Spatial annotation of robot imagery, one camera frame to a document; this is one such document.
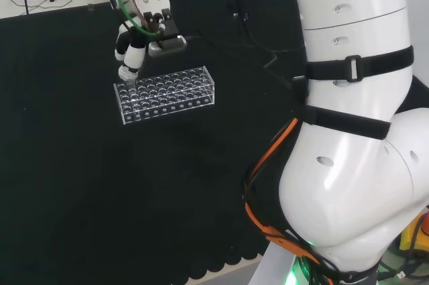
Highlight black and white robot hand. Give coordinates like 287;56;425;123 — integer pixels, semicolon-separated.
115;0;178;81

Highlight clear glass test tube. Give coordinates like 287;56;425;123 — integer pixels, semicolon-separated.
125;77;137;103

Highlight clear test tube rack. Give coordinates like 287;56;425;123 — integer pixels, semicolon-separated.
113;66;215;125

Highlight black cloth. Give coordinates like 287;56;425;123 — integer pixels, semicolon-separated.
0;0;429;281

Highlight yellow stop button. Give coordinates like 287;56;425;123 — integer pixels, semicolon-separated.
398;211;429;253

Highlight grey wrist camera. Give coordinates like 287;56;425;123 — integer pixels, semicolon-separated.
148;35;187;58

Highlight black camera cable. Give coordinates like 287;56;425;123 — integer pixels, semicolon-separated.
185;34;308;99

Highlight orange cable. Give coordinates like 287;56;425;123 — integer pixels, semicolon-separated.
243;117;336;285

